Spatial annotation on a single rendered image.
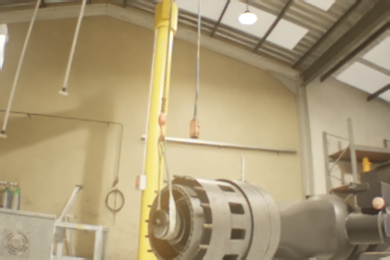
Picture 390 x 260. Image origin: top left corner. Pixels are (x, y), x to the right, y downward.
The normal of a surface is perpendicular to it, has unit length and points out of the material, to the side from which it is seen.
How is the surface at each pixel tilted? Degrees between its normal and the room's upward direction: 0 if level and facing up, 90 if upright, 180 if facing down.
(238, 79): 90
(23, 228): 90
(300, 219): 90
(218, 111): 90
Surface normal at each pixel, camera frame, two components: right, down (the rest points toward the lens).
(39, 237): 0.54, -0.26
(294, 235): 0.32, -0.30
